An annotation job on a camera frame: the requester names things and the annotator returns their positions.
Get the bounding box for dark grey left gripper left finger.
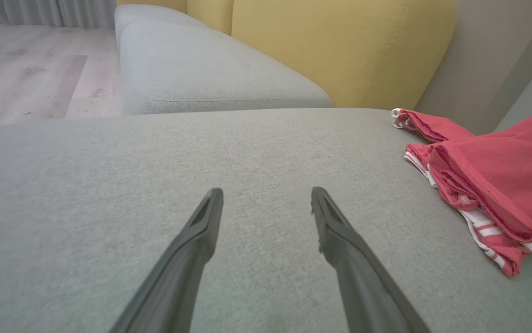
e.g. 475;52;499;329
109;187;224;333

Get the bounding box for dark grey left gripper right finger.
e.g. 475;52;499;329
311;186;432;333

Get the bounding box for red shorts white trim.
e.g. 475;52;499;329
391;107;476;144

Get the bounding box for red jersey with lettering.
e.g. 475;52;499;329
404;105;532;278

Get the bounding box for grey sofa seat cushion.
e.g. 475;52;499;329
114;4;210;43
119;20;334;116

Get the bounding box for wide yellow sofa back cushion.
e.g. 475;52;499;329
231;0;457;110

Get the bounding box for narrow yellow sofa back cushion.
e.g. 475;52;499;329
187;0;235;36

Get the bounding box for grey pleated curtain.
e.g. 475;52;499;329
0;0;117;29

